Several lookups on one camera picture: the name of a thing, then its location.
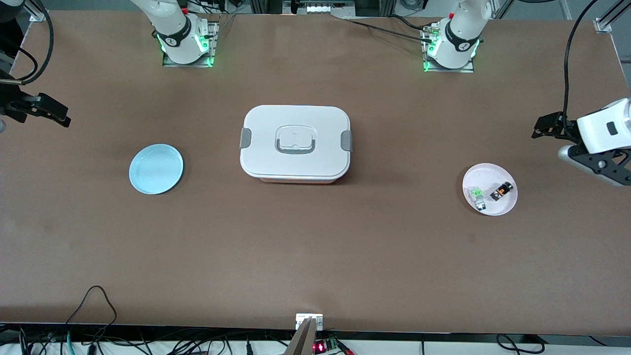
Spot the white lidded storage box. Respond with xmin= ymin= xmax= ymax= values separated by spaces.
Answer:
xmin=240 ymin=105 xmax=353 ymax=184

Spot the pink round plate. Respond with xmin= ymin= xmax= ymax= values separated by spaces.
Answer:
xmin=462 ymin=163 xmax=519 ymax=216

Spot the light blue round plate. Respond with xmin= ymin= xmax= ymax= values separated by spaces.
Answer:
xmin=129 ymin=143 xmax=184 ymax=195

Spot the silver lit electronics unit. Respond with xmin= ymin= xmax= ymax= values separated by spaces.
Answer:
xmin=282 ymin=0 xmax=356 ymax=15

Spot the circuit board with red display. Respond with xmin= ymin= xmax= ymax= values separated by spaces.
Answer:
xmin=313 ymin=337 xmax=342 ymax=354

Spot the grey aluminium bar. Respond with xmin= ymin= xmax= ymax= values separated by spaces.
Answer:
xmin=284 ymin=318 xmax=318 ymax=355

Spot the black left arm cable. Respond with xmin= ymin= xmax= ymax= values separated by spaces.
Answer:
xmin=563 ymin=0 xmax=599 ymax=126

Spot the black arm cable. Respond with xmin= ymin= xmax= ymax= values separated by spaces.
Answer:
xmin=563 ymin=0 xmax=599 ymax=126
xmin=0 ymin=0 xmax=55 ymax=87

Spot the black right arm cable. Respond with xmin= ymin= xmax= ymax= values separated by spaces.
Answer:
xmin=0 ymin=0 xmax=55 ymax=87

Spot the aluminium frame post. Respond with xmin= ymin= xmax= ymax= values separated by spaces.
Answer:
xmin=594 ymin=0 xmax=631 ymax=33
xmin=20 ymin=0 xmax=48 ymax=23

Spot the green and silver switch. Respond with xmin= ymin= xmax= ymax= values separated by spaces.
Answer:
xmin=468 ymin=186 xmax=488 ymax=211

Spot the left arm silver base plate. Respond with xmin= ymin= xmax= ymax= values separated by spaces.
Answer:
xmin=421 ymin=22 xmax=475 ymax=73

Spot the right arm silver base plate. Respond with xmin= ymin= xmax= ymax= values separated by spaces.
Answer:
xmin=162 ymin=15 xmax=220 ymax=68

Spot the thin black looped cable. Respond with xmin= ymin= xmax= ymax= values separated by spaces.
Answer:
xmin=64 ymin=285 xmax=119 ymax=341

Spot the black cable on table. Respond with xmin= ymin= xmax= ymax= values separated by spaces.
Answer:
xmin=345 ymin=19 xmax=435 ymax=44

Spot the black coiled cable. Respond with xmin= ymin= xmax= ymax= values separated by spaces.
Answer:
xmin=495 ymin=334 xmax=545 ymax=355

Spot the small white mounting bracket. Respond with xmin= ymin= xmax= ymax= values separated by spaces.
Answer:
xmin=296 ymin=314 xmax=324 ymax=331

